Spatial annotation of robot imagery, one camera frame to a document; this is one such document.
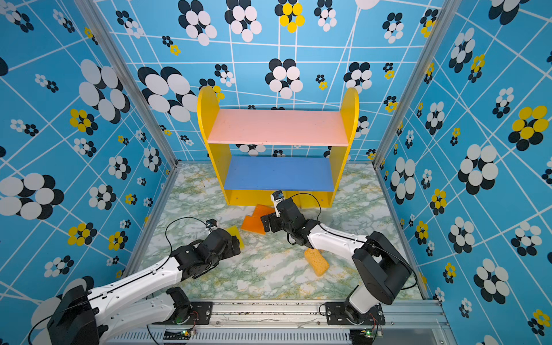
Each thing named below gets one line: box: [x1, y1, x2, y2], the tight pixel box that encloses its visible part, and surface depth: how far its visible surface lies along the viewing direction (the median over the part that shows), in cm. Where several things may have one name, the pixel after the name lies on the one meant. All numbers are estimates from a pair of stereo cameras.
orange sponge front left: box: [241, 215, 266, 236], surface depth 98 cm
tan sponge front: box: [304, 247, 330, 277], surface depth 84 cm
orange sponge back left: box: [253, 204, 276, 218], surface depth 103 cm
